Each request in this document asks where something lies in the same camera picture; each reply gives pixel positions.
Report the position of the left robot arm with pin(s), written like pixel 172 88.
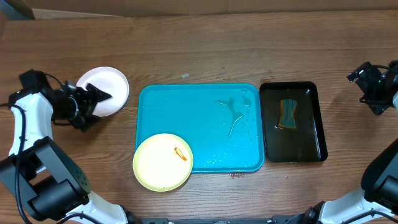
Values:
pixel 45 182

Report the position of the small paper scrap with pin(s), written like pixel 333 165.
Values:
pixel 185 75

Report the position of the teal plastic tray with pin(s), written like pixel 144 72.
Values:
pixel 221 123

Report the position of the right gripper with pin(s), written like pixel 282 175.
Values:
pixel 374 74

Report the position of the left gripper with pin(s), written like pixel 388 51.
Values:
pixel 90 104

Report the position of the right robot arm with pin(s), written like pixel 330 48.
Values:
pixel 377 195

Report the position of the white plate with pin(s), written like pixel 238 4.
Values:
pixel 109 80

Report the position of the yellow plate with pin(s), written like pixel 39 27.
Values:
pixel 156 165

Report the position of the ketchup stain on yellow plate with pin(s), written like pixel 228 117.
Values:
pixel 180 154

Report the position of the black water tray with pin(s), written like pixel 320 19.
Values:
pixel 307 142

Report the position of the green yellow sponge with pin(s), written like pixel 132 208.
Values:
pixel 287 109

